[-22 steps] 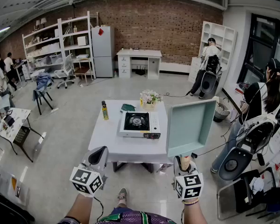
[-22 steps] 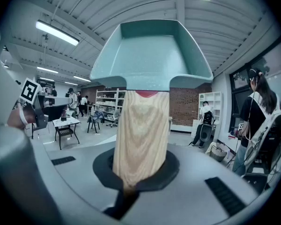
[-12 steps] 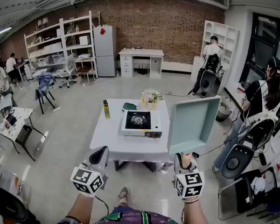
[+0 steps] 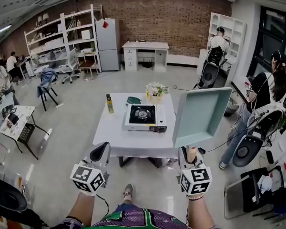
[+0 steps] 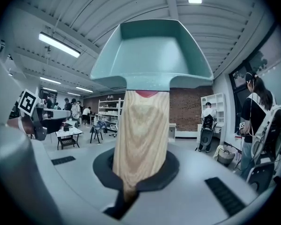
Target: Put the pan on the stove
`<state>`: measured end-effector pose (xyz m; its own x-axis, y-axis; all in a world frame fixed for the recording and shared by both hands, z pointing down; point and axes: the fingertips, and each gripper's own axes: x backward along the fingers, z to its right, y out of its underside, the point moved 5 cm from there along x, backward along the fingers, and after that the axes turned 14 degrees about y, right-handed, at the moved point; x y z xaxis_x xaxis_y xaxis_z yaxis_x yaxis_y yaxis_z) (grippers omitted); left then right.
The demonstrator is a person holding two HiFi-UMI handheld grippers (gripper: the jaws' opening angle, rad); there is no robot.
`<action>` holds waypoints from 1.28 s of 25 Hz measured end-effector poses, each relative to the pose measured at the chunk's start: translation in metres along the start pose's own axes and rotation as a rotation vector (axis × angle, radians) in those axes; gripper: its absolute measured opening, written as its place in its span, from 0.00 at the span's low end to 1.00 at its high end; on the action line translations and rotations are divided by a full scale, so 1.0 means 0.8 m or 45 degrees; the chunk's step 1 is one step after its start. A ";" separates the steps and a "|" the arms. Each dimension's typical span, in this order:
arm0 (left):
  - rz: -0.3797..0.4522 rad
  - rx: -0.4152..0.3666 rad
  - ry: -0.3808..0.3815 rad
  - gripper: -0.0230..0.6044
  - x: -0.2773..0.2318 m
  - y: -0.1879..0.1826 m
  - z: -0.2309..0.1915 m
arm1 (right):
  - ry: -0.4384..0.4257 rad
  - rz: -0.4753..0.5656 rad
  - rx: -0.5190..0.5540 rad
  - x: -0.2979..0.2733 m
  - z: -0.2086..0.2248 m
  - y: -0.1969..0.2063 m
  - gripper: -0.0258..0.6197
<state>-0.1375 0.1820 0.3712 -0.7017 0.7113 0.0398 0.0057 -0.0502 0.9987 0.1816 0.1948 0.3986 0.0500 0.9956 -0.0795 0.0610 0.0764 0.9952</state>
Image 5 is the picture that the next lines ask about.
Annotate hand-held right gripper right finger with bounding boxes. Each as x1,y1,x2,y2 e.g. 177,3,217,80
121,148,269,225

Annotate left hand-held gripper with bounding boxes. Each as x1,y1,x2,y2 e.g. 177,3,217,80
17,89,72,142

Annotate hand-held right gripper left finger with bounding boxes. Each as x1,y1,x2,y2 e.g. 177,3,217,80
30,140,125,218

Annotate person's left forearm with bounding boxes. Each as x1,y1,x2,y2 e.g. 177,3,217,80
6,116,35,135

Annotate black chair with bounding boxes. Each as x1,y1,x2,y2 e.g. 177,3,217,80
90,122,108,145

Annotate blue clothes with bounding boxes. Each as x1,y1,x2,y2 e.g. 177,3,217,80
93,121,108,131

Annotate cream cloth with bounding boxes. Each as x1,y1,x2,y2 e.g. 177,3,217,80
212,145,225,161

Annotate woven basket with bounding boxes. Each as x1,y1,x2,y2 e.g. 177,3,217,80
216,146,236,166

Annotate white shelving rack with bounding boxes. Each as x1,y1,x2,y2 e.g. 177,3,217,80
98,98,124,126

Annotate white office chair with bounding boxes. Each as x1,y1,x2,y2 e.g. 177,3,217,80
107,123,119,138

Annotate white desk with drawers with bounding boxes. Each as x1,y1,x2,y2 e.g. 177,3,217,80
168,123,178,143

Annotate white hutch cabinet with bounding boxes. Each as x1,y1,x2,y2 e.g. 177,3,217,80
200,92,226,147

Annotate dark framed window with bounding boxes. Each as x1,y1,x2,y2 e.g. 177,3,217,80
229,26,281,128

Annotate low table black frame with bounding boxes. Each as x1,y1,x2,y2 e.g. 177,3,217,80
55,125,84,151

